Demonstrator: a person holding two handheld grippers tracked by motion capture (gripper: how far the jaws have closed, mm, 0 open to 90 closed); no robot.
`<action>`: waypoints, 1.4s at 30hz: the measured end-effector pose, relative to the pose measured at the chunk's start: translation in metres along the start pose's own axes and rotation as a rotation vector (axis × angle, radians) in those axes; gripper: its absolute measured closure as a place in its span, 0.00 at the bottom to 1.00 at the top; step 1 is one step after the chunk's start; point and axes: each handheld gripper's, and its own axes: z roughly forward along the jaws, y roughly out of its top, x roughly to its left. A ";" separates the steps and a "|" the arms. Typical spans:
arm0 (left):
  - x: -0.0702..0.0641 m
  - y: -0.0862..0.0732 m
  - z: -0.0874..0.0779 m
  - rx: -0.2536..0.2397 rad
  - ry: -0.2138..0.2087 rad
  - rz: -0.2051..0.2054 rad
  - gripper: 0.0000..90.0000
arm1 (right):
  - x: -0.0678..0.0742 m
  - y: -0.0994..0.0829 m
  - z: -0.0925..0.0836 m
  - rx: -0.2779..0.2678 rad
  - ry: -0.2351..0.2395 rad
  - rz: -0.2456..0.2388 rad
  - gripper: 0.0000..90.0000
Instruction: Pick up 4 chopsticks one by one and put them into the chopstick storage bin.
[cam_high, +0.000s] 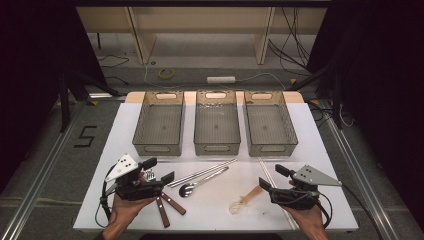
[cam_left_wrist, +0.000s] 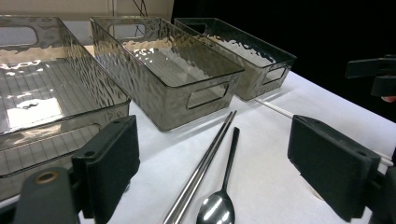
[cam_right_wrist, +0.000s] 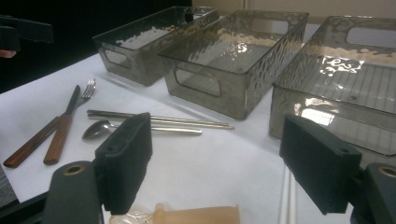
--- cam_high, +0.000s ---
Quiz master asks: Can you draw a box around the person's right hand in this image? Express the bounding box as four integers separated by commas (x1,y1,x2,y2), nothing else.
283,206,328,234

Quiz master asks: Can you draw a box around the black curtain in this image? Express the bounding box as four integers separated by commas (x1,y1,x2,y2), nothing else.
0,0,109,188
306,0,424,231

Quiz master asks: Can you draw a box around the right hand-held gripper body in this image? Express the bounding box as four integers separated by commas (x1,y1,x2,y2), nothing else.
269,164,343,211

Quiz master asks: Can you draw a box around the white power cable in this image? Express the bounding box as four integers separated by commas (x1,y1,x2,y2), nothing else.
143,62,287,91

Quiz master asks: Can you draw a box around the short silver bar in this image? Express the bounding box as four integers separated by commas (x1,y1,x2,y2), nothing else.
88,92,127,101

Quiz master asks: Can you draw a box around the aluminium floor rail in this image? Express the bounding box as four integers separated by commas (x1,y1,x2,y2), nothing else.
0,99,88,240
319,99,401,240

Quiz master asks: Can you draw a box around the person's left hand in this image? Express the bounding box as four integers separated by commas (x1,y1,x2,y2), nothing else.
106,194,157,231

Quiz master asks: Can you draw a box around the white power strip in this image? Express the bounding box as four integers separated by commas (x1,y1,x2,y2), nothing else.
206,75,237,85

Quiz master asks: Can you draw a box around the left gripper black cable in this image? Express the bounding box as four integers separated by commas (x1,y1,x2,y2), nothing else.
94,169,118,229

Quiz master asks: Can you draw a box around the clear grey plastic bin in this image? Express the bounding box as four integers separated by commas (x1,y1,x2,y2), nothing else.
242,90,299,158
193,89,242,157
131,90,186,158

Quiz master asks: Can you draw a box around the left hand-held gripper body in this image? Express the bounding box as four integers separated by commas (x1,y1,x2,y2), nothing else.
105,153,164,202

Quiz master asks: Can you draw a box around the wooden-handled fork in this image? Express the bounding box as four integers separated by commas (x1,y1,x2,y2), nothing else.
145,169,171,229

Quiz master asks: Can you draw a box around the yellow tape roll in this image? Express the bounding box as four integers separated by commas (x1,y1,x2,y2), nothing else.
158,68,175,81

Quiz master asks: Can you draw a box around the looped black cable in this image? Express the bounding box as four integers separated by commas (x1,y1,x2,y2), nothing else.
98,54,131,86

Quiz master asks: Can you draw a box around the white chopstick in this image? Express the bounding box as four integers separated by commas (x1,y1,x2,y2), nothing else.
258,157,296,231

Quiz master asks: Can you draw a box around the thin black floor cable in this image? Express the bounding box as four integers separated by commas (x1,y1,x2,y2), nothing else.
339,183,384,240

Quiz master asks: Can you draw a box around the bundle of black cables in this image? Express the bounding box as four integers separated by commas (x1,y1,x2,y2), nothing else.
267,6,312,72

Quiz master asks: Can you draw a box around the metal spoon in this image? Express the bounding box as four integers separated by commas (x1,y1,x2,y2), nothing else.
178,165,231,199

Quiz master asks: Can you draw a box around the wooden-handled knife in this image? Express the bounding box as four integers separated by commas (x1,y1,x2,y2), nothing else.
160,192,187,216

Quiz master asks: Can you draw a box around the black metal stand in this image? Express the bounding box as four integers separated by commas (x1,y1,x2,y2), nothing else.
58,71,123,133
288,63,344,130

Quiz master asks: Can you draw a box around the small wooden-handled spoon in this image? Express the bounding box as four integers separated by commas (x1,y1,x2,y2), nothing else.
228,184,265,215

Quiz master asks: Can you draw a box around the beige wooden desk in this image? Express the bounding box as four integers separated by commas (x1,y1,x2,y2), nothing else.
76,6,328,66

